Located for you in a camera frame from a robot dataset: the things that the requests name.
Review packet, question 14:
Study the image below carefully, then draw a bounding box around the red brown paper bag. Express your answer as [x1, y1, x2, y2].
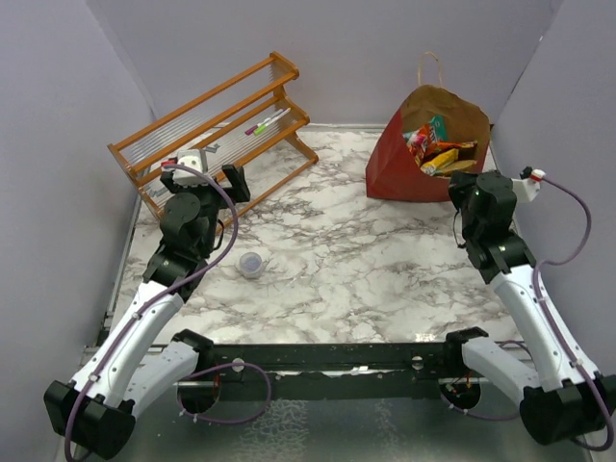
[365, 60, 490, 202]

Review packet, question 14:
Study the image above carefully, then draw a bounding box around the teal Fox's candy bag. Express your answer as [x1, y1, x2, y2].
[428, 115, 449, 142]

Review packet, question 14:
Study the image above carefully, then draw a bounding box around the orange fruit candy bag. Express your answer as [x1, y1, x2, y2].
[407, 123, 435, 166]

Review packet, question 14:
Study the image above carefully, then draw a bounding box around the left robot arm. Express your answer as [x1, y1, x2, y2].
[43, 162, 250, 461]

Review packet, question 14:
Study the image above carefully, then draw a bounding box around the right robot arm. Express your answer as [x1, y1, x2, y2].
[442, 167, 615, 451]

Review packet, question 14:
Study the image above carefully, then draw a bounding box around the beige snack packet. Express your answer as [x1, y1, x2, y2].
[436, 160, 476, 177]

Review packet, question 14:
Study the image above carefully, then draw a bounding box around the yellow snack bar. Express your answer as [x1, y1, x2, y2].
[421, 148, 459, 176]

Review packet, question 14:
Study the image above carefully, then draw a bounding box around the orange wooden rack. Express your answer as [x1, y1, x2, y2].
[108, 51, 319, 219]

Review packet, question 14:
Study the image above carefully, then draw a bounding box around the small clear plastic cup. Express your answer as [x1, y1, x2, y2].
[239, 252, 265, 279]

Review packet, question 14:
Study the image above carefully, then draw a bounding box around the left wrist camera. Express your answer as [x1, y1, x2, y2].
[162, 148, 209, 187]

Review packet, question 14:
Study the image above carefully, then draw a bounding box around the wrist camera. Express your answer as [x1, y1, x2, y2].
[512, 167, 546, 203]
[162, 148, 209, 187]

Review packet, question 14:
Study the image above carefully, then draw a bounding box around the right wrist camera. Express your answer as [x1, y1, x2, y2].
[512, 167, 546, 203]

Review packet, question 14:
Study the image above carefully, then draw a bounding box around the black mounting rail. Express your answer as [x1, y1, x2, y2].
[167, 328, 497, 400]

